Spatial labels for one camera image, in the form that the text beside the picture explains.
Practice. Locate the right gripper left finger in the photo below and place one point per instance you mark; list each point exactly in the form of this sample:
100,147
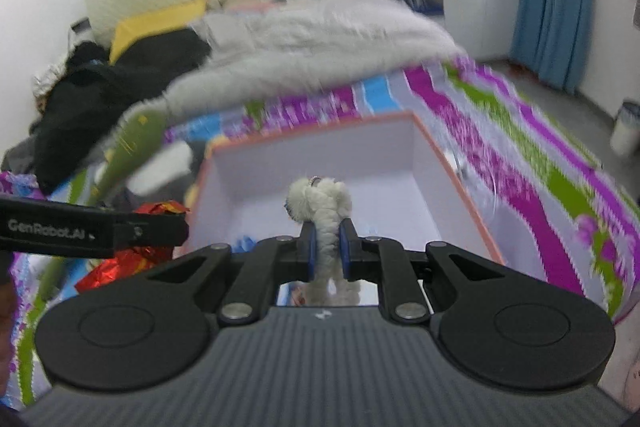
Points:
261,272

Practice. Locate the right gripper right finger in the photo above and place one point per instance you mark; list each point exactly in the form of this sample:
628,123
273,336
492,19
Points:
385,263

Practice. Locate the red foil packet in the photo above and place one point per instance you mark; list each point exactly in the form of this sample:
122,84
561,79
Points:
131,261

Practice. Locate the blue red plastic bag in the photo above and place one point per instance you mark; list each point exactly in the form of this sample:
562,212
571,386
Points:
244,244

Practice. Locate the person left hand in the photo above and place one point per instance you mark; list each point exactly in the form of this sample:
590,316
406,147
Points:
8,304

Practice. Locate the orange cardboard box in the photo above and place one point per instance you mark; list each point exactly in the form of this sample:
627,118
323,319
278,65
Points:
402,188

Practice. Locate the green plush massage stick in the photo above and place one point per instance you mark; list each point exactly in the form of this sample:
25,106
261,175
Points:
139,138

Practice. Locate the black clothing pile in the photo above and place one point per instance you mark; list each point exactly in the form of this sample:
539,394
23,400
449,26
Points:
90,98

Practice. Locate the grey penguin plush toy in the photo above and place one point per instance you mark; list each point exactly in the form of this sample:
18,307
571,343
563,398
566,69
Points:
168,175

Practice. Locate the colourful striped bed sheet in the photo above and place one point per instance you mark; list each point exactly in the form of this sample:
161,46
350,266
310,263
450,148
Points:
553,210

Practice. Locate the grey duvet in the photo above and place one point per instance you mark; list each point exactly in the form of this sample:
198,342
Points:
302,47

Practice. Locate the yellow pillow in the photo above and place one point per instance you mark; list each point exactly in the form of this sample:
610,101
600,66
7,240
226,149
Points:
134,28

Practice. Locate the white waste bin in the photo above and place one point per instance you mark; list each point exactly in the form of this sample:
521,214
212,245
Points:
626,132

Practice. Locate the blue curtain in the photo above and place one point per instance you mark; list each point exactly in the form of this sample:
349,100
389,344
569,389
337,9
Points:
551,39

